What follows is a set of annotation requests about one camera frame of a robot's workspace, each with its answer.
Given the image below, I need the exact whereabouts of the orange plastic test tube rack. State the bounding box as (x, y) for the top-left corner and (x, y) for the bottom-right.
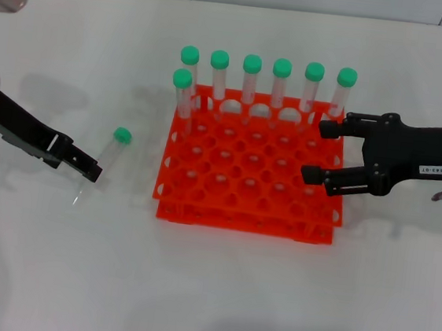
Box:
(148, 80), (357, 247)

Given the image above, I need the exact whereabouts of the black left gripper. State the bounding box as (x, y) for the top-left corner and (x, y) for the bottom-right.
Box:
(0, 89), (111, 184)

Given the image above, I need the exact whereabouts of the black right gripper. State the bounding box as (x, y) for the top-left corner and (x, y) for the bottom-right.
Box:
(298, 105), (442, 208)

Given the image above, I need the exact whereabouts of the clear test tube green cap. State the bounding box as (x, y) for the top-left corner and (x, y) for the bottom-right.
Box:
(174, 44), (211, 113)
(204, 49), (232, 123)
(237, 53), (264, 126)
(166, 68), (200, 142)
(326, 66), (359, 121)
(296, 61), (326, 133)
(72, 122), (133, 211)
(266, 57), (294, 130)

